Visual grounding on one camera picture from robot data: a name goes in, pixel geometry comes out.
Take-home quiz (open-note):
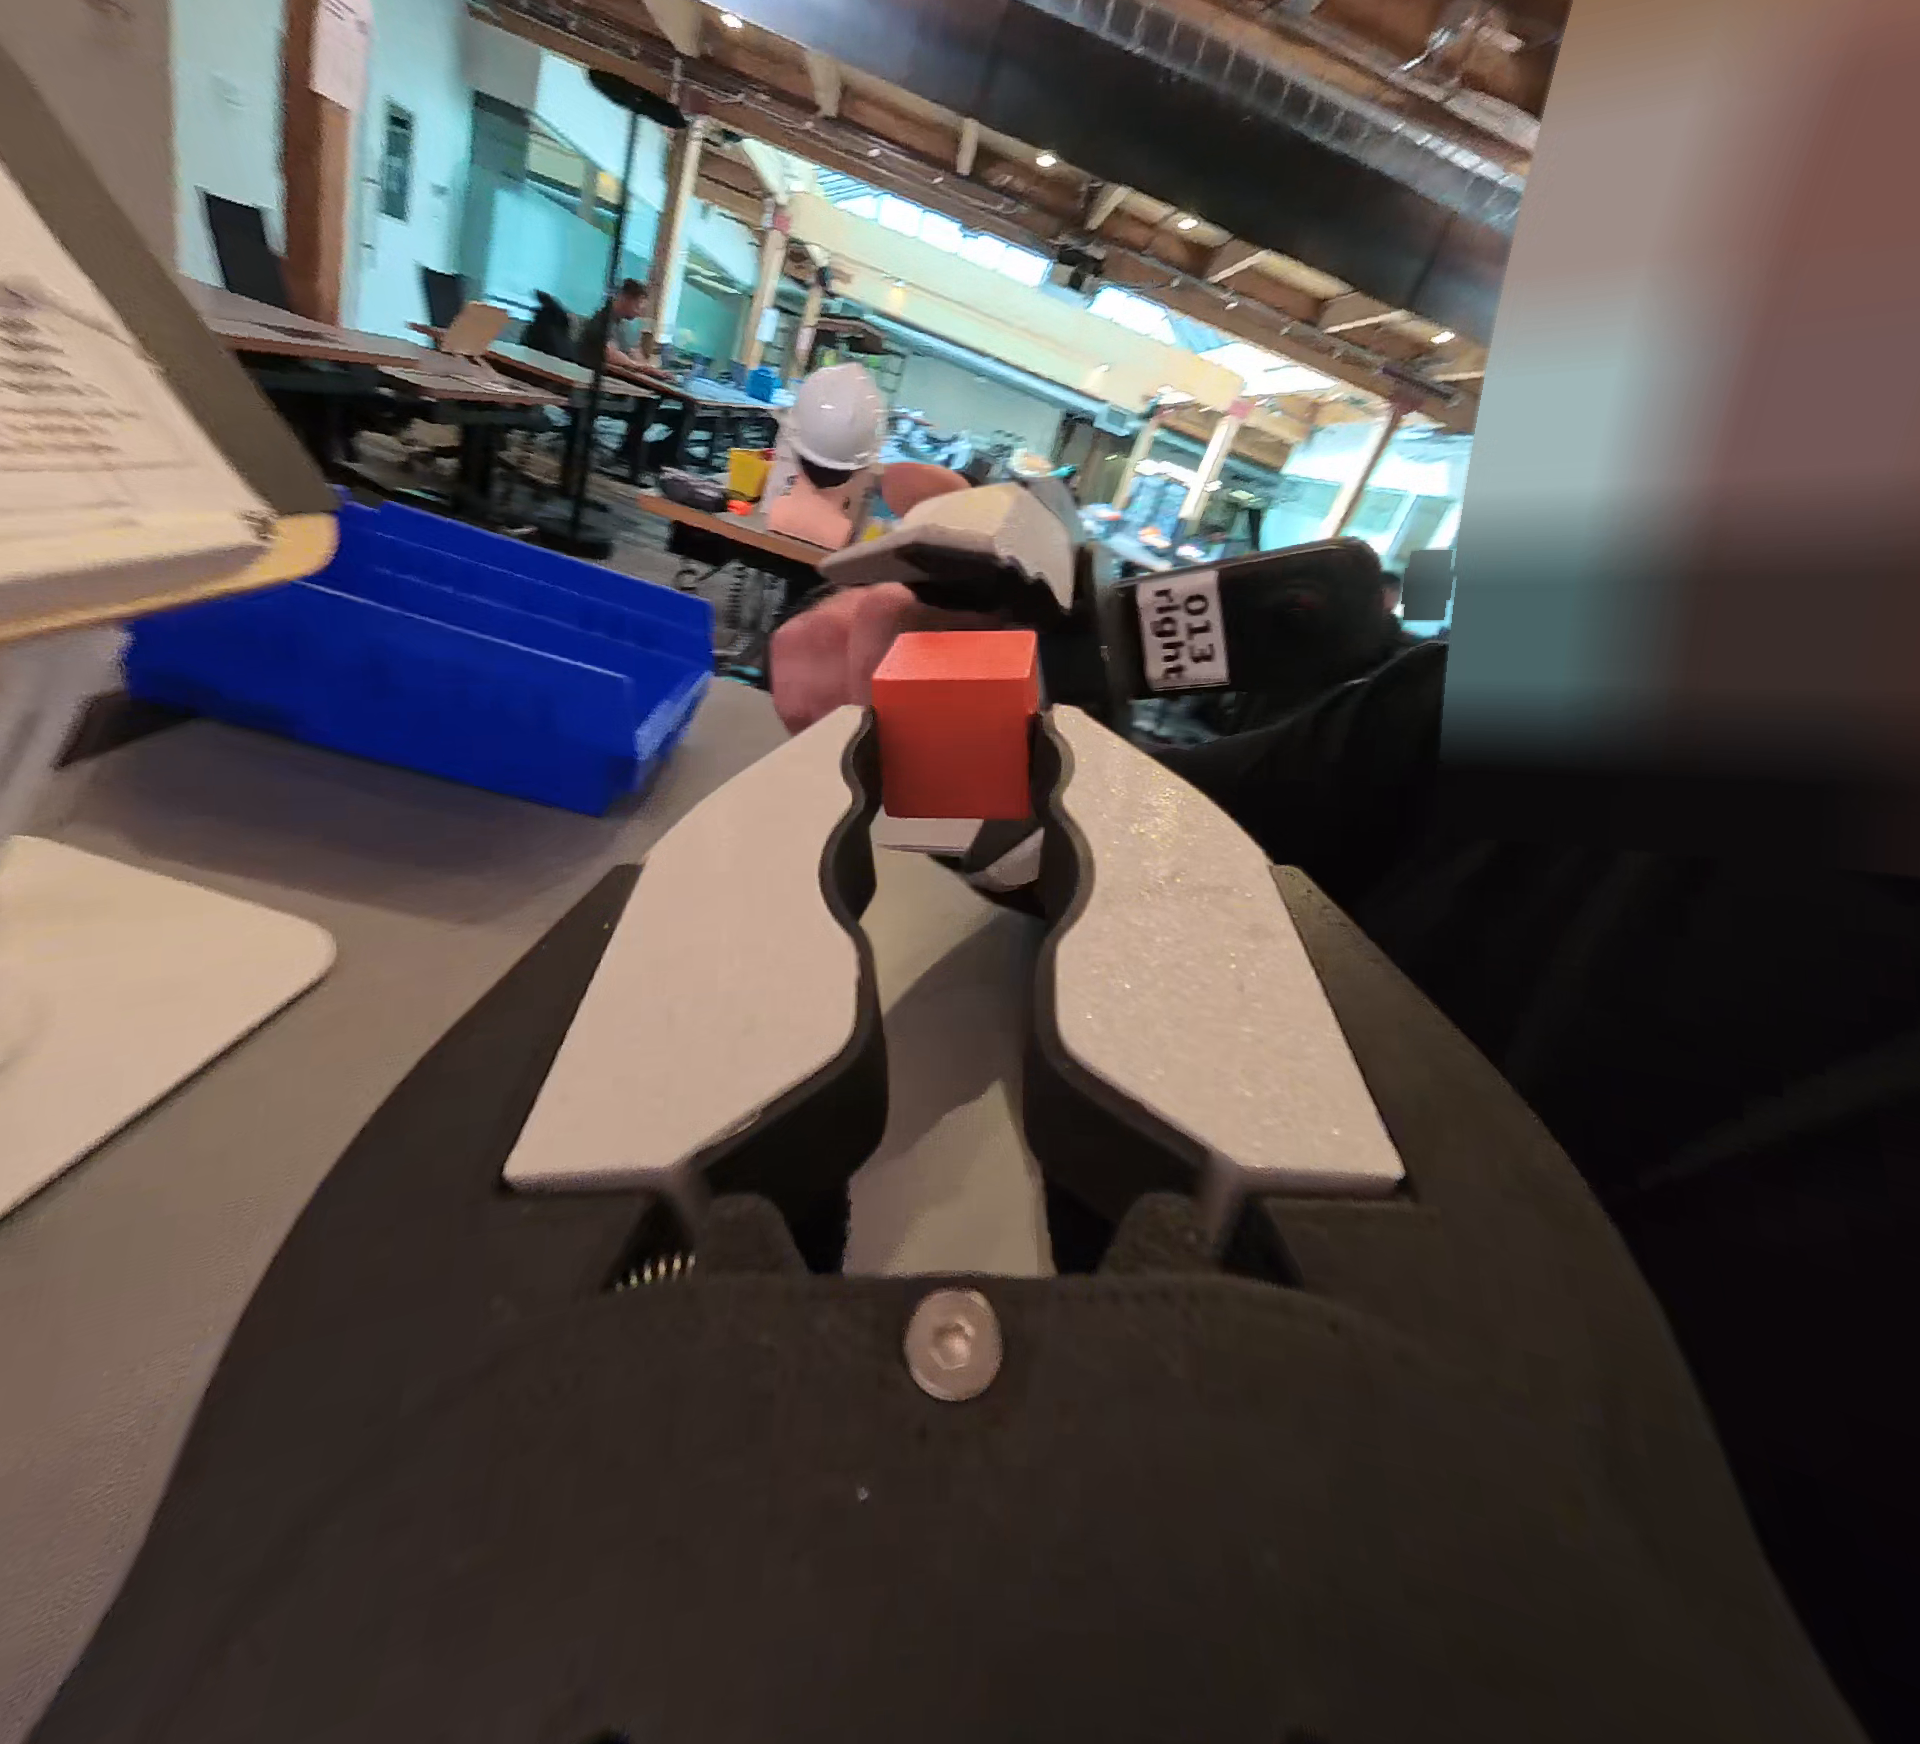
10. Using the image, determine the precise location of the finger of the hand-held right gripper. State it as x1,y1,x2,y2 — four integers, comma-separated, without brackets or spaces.
878,815,1049,896
819,484,1085,619

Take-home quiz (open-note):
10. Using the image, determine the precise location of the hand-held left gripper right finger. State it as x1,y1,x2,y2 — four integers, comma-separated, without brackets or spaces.
1028,702,1411,1275

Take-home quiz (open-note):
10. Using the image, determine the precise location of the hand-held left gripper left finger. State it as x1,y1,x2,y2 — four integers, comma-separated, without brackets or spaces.
502,702,887,1275

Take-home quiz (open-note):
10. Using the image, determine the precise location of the red wooden cube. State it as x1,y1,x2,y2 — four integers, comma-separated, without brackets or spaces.
871,630,1044,824

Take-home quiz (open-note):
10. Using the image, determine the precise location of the blue plastic bin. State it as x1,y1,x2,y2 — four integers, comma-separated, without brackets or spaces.
121,498,712,815

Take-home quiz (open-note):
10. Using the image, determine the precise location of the person's right hand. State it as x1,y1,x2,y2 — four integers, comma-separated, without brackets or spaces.
771,463,976,733

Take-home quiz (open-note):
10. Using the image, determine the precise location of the pink mannequin head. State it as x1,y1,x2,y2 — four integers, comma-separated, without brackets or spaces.
771,453,878,549

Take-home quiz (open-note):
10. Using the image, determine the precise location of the white hard hat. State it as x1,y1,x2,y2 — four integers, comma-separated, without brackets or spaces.
786,365,889,473

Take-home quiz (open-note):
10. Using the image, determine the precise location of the wooden office desk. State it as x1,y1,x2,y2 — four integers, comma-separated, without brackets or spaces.
187,280,428,488
636,484,840,607

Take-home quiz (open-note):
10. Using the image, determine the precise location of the wooden document stand white base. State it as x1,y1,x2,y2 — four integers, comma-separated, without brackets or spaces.
0,49,340,1222

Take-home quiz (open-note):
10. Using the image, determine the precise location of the wooden pillar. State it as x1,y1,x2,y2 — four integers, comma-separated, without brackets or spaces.
282,0,370,320

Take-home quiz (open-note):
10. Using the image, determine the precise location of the printed instruction sheet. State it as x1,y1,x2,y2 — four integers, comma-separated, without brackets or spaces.
0,170,279,597

